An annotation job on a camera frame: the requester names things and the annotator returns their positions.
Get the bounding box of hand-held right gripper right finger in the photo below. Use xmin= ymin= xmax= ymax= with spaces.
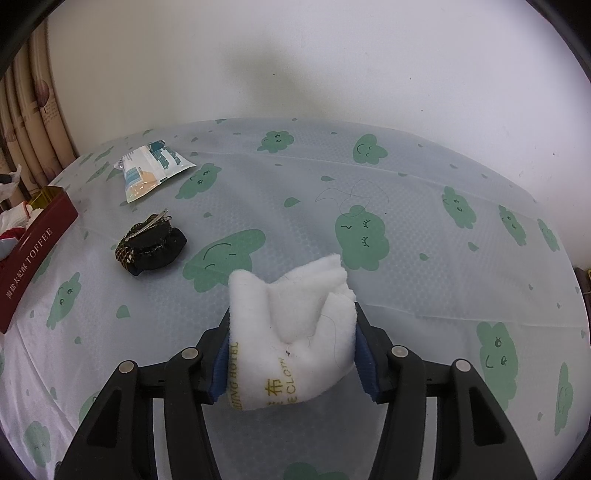
xmin=353 ymin=302 xmax=539 ymax=480

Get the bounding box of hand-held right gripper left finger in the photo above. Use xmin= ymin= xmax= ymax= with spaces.
xmin=55 ymin=307 xmax=234 ymax=480

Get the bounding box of white cloth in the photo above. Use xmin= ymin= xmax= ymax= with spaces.
xmin=226 ymin=254 xmax=359 ymax=412

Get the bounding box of red and gold tin box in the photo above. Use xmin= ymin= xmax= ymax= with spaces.
xmin=0 ymin=186 xmax=79 ymax=334

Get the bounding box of white plush toy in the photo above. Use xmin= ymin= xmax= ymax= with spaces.
xmin=0 ymin=204 xmax=46 ymax=234

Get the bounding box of green cloud print tablecloth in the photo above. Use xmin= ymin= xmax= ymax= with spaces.
xmin=0 ymin=117 xmax=588 ymax=480

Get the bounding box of black hair scrunchie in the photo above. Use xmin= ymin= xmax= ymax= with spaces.
xmin=114 ymin=212 xmax=188 ymax=277

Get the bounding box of silver hair clip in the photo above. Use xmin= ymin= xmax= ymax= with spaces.
xmin=122 ymin=209 xmax=174 ymax=241

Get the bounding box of white tissue packet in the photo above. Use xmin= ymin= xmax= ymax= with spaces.
xmin=113 ymin=141 xmax=197 ymax=204

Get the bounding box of dark wooden furniture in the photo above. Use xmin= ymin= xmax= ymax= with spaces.
xmin=574 ymin=265 xmax=591 ymax=303

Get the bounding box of white plastic bag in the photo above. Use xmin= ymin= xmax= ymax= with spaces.
xmin=0 ymin=165 xmax=24 ymax=200

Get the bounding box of beige striped curtain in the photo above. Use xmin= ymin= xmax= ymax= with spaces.
xmin=0 ymin=21 xmax=79 ymax=188

